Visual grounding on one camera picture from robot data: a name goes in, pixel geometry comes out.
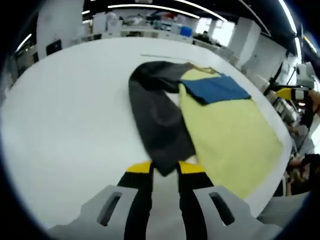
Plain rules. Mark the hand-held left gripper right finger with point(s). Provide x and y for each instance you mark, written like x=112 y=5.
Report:
x=192 y=185

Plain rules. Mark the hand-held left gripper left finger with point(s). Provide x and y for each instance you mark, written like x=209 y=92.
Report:
x=136 y=190

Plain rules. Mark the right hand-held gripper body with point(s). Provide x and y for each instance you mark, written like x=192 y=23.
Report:
x=305 y=73

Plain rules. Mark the yellow colour-block garment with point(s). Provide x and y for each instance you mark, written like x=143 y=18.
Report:
x=225 y=140

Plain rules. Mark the white template board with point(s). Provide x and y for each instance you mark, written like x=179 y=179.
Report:
x=165 y=56

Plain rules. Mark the person's right hand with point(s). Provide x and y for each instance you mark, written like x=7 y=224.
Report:
x=315 y=100

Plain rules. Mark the long ceiling light strip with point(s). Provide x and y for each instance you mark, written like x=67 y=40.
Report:
x=200 y=10
x=288 y=15
x=155 y=9

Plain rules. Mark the blue plastic box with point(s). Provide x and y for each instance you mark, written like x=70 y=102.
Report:
x=186 y=32

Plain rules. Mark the white cabinet counter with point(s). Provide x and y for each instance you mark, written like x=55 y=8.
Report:
x=140 y=33

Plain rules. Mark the black box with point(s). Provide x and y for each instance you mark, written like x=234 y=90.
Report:
x=53 y=47

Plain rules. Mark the ceiling air vent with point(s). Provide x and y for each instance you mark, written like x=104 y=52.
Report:
x=144 y=1

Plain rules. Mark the white square pillar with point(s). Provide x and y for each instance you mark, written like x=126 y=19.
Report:
x=57 y=22

